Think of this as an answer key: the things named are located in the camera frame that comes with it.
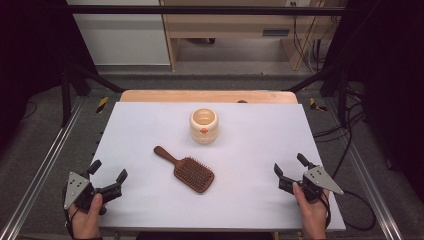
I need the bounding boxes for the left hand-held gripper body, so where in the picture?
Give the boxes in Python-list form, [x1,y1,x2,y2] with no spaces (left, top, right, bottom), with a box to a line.
[62,171,123,216]

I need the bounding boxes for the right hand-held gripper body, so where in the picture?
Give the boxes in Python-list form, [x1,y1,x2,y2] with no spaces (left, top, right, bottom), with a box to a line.
[278,165,345,204]

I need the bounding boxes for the brown wooden hairbrush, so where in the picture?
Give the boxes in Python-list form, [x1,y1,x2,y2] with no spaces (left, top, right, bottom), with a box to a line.
[153,145,216,195]

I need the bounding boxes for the cream round jar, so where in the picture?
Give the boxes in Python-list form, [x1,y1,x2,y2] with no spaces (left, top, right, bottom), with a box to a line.
[189,107,220,145]

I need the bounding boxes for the person's left hand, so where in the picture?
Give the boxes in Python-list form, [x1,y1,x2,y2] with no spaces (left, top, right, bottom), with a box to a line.
[67,193,105,240]

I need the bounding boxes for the person's right hand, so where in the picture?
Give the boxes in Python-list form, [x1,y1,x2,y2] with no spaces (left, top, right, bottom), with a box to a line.
[292,182,331,240]

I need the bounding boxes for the white table board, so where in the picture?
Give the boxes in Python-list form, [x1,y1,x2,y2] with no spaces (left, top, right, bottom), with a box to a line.
[89,101,347,233]

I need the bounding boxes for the yellow black tape marker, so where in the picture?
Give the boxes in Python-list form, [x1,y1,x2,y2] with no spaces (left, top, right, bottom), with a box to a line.
[95,96,110,115]
[308,97,328,113]

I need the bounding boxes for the light wooden table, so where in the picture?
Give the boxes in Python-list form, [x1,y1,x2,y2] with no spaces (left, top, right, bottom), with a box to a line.
[119,89,299,105]

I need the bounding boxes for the black curtain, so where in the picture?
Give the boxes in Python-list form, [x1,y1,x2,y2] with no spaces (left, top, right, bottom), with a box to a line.
[0,0,98,153]
[324,0,424,195]

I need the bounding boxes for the white cabinet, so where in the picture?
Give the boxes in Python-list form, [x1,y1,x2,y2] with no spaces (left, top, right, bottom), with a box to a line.
[65,0,171,67]

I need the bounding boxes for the light wooden desk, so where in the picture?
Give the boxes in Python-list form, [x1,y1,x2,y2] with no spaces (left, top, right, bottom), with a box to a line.
[159,0,348,72]

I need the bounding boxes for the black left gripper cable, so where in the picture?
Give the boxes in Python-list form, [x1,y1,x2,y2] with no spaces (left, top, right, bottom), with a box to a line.
[61,186,81,239]

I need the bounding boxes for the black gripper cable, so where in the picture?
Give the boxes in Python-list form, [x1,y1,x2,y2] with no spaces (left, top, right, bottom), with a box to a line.
[61,186,81,239]
[319,189,377,232]

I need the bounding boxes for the aluminium floor rail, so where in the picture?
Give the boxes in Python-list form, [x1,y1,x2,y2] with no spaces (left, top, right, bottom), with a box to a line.
[324,98,405,240]
[0,96,87,240]

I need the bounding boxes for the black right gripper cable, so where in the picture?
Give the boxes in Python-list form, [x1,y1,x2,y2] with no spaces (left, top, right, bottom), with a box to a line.
[319,189,377,232]

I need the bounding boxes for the black floor cables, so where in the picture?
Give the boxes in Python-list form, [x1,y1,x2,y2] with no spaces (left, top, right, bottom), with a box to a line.
[312,83,368,179]

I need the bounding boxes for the black metal frame stand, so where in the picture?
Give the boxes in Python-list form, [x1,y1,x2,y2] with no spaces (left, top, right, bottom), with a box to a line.
[60,62,125,128]
[285,62,350,128]

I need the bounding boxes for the thin black floor cable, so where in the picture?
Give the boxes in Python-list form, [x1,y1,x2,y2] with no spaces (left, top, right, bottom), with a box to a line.
[21,100,38,120]

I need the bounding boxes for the hanging cable bundle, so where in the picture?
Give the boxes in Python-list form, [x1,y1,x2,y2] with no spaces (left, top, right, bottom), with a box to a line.
[289,0,341,74]

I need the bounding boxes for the black horizontal frame bar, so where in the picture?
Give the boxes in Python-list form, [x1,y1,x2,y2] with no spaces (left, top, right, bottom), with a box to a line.
[63,4,349,16]

